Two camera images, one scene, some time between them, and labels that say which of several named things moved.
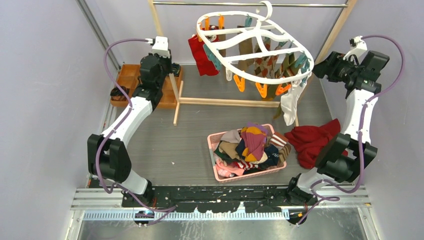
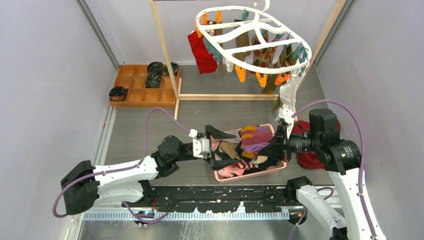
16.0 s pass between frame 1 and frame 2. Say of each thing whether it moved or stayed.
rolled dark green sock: stayed
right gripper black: moved
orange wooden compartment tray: stayed
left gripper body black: moved
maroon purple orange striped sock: moved
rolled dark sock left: stayed
